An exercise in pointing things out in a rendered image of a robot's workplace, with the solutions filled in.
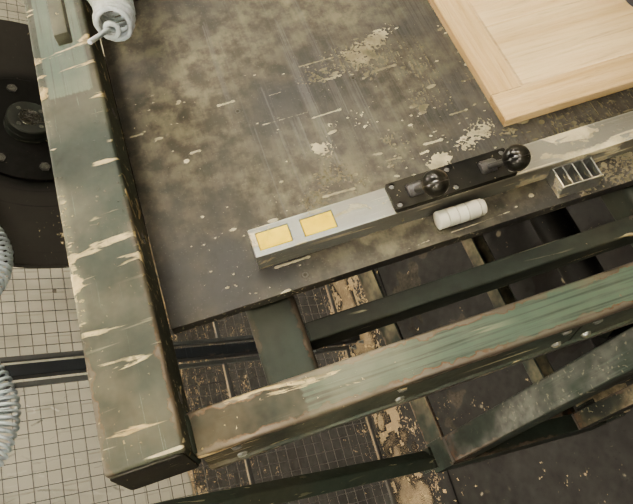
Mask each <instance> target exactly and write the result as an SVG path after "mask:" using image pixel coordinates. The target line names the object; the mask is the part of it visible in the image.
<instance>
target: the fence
mask: <svg viewBox="0 0 633 504"><path fill-rule="evenodd" d="M524 146H526V147H527V148H528V149H529V151H530V153H531V161H530V163H529V165H528V166H527V167H526V168H525V169H524V170H522V171H518V172H517V174H516V176H513V177H510V178H507V179H503V180H500V181H497V182H494V183H491V184H488V185H484V186H481V187H478V188H475V189H472V190H469V191H465V192H462V193H459V194H456V195H453V196H450V197H446V198H443V199H440V200H437V201H434V202H431V203H427V204H424V205H421V206H418V207H415V208H412V209H408V210H405V211H402V212H399V213H396V212H395V210H394V208H393V206H392V203H391V201H390V199H389V197H388V195H387V193H386V190H385V188H383V189H379V190H376V191H373V192H370V193H367V194H363V195H360V196H357V197H354V198H350V199H347V200H344V201H341V202H338V203H334V204H331V205H328V206H325V207H321V208H318V209H315V210H312V211H309V212H305V213H302V214H299V215H296V216H292V217H289V218H286V219H283V220H280V221H276V222H273V223H270V224H267V225H264V226H260V227H257V228H254V229H251V230H248V231H247V232H248V236H249V239H250V243H251V246H252V249H253V252H254V255H255V258H256V261H257V264H258V267H259V269H263V268H266V267H269V266H272V265H276V264H279V263H282V262H285V261H288V260H291V259H294V258H298V257H301V256H304V255H307V254H310V253H313V252H316V251H320V250H323V249H326V248H329V247H332V246H335V245H338V244H342V243H345V242H348V241H351V240H354V239H357V238H360V237H364V236H367V235H370V234H373V233H376V232H379V231H382V230H386V229H389V228H392V227H395V226H398V225H401V224H404V223H408V222H411V221H414V220H417V219H420V218H423V217H426V216H430V215H433V213H434V212H435V211H438V210H442V209H445V208H448V207H451V206H454V205H457V204H461V203H464V202H467V201H470V200H473V199H478V198H480V199H483V198H486V197H489V196H492V195H496V194H499V193H502V192H505V191H508V190H511V189H514V188H518V187H521V186H524V185H527V184H530V183H533V182H536V181H540V180H543V179H546V178H547V176H548V174H549V172H550V170H551V169H552V168H555V167H558V166H561V165H565V164H568V163H571V162H574V161H577V160H580V159H584V158H587V157H590V156H592V159H593V160H594V162H595V163H596V162H599V161H602V160H606V159H609V158H612V157H615V156H618V155H621V154H624V153H628V152H631V151H633V111H630V112H627V113H624V114H621V115H618V116H614V117H611V118H608V119H605V120H601V121H598V122H595V123H592V124H589V125H585V126H582V127H579V128H576V129H572V130H569V131H566V132H563V133H560V134H556V135H553V136H550V137H547V138H544V139H540V140H537V141H534V142H531V143H527V144H524ZM328 211H331V213H332V215H333V217H334V220H335V222H336V225H337V227H335V228H332V229H328V230H325V231H322V232H319V233H316V234H313V235H309V236H306V237H305V235H304V232H303V229H302V227H301V224H300V220H303V219H306V218H309V217H312V216H315V215H319V214H322V213H325V212H328ZM283 225H287V226H288V229H289V231H290V234H291V237H292V240H293V241H290V242H287V243H284V244H281V245H278V246H274V247H271V248H268V249H265V250H262V251H260V248H259V245H258V242H257V239H256V234H258V233H261V232H264V231H267V230H270V229H274V228H277V227H280V226H283Z"/></svg>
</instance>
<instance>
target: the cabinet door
mask: <svg viewBox="0 0 633 504"><path fill-rule="evenodd" d="M428 2H429V3H430V5H431V7H432V8H433V10H434V12H435V13H436V15H437V17H438V18H439V20H440V22H441V23H442V25H443V27H444V28H445V30H446V32H447V33H448V35H449V37H450V38H451V40H452V42H453V43H454V45H455V47H456V48H457V50H458V52H459V53H460V55H461V57H462V58H463V60H464V62H465V63H466V65H467V67H468V68H469V70H470V72H471V73H472V75H473V77H474V78H475V80H476V82H477V83H478V85H479V87H480V88H481V90H482V92H483V93H484V95H485V97H486V98H487V100H488V102H489V103H490V105H491V107H492V108H493V110H494V112H495V113H496V115H497V117H498V118H499V120H500V122H501V123H502V125H503V126H504V127H505V126H509V125H512V124H515V123H518V122H522V121H525V120H528V119H531V118H535V117H538V116H541V115H544V114H548V113H551V112H554V111H558V110H561V109H564V108H567V107H571V106H574V105H577V104H580V103H584V102H587V101H590V100H593V99H597V98H600V97H603V96H607V95H610V94H613V93H616V92H620V91H623V90H626V89H629V88H633V7H632V6H631V5H629V4H628V3H627V2H626V1H625V0H428Z"/></svg>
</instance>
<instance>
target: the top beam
mask: <svg viewBox="0 0 633 504"><path fill-rule="evenodd" d="M64 3H65V7H66V12H67V17H68V22H69V26H70V31H71V36H72V40H73V42H72V43H68V44H65V45H61V46H59V45H58V43H57V41H56V40H55V38H54V36H53V31H52V26H51V21H50V15H49V10H48V5H47V0H24V4H25V10H26V16H27V22H28V27H29V33H30V39H31V45H32V51H33V57H34V63H35V69H36V75H37V80H38V86H39V92H40V98H41V104H42V110H43V116H44V122H45V128H46V133H47V139H48V145H49V151H50V157H51V163H52V169H53V175H54V181H55V186H56V192H57V198H58V204H59V210H60V216H61V222H62V228H63V234H64V239H65V245H66V251H67V257H68V263H69V269H70V275H71V281H72V287H73V292H74V298H75V304H76V310H77V316H78V322H79V328H80V334H81V339H82V345H83V351H84V357H85V363H86V369H87V375H88V381H89V387H90V392H91V398H92V404H93V410H94V416H95V422H96V428H97V434H98V440H99V445H100V451H101V457H102V463H103V469H104V474H105V476H106V477H107V478H109V479H110V481H111V482H114V483H116V484H118V485H120V486H123V487H125V488H127V489H129V490H135V489H139V488H141V487H144V486H147V485H150V484H153V483H156V482H159V481H161V480H164V479H167V478H170V477H173V476H176V475H179V474H182V473H184V472H187V471H190V470H193V469H196V468H197V467H199V464H200V463H201V459H198V458H197V457H196V455H195V454H194V453H193V450H192V446H191V442H190V438H189V433H188V429H187V425H186V420H185V415H186V414H185V411H187V412H189V408H188V403H187V399H186V395H185V391H184V387H183V383H182V379H181V374H180V370H179V366H178V362H177V358H176V354H175V349H174V345H173V341H172V337H171V333H170V329H169V325H168V320H167V316H166V312H165V308H164V304H163V300H162V295H161V291H160V287H159V283H158V279H157V275H156V271H155V266H154V262H153V258H152V254H151V250H150V246H149V241H148V237H147V233H146V229H145V225H144V221H143V217H142V212H141V208H140V204H139V200H138V196H137V192H136V187H135V183H134V179H133V175H132V171H131V167H130V163H129V158H128V154H127V150H126V146H125V142H124V138H123V133H122V129H121V125H120V121H119V117H118V113H117V109H116V104H115V100H114V96H113V92H112V88H111V84H110V79H109V75H108V71H107V67H106V63H105V59H104V55H103V50H102V46H101V42H100V39H99V40H98V41H96V42H95V43H93V44H92V45H90V44H88V42H87V41H88V39H90V38H91V37H93V36H94V35H96V34H97V33H98V31H97V30H96V28H95V27H94V25H93V20H92V14H93V9H92V6H91V5H90V3H89V2H88V1H87V0H64Z"/></svg>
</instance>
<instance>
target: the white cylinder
mask: <svg viewBox="0 0 633 504"><path fill-rule="evenodd" d="M486 213H487V205H486V202H485V201H484V200H483V199H480V198H478V199H473V200H470V201H467V202H464V203H461V204H457V205H454V206H451V207H448V208H445V209H442V210H438V211H435V212H434V213H433V219H434V223H435V225H436V227H437V228H438V229H439V230H442V229H445V228H448V227H452V226H455V225H458V224H461V223H464V222H467V221H470V220H473V219H476V218H480V217H481V216H484V215H485V214H486Z"/></svg>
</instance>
